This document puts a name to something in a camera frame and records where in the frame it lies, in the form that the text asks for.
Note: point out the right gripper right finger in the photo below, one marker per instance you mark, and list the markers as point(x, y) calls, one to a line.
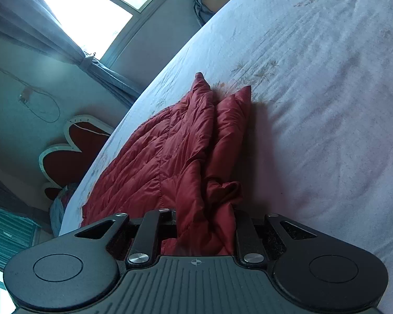
point(248, 248)

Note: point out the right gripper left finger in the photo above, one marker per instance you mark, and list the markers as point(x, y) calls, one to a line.
point(150, 231)

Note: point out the red quilted puffer jacket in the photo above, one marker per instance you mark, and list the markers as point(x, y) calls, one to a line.
point(182, 158)

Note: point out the blue pink pillow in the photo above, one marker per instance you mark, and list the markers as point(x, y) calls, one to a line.
point(59, 205)

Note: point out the red heart-shaped headboard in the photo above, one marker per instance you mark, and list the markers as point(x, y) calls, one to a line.
point(67, 163)

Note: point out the white floral bed sheet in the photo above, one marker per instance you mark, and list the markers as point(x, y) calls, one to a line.
point(320, 146)

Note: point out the left blue curtain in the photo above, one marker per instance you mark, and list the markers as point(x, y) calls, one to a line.
point(31, 24)

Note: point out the window with white frame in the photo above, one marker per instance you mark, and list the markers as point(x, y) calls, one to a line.
point(103, 27)

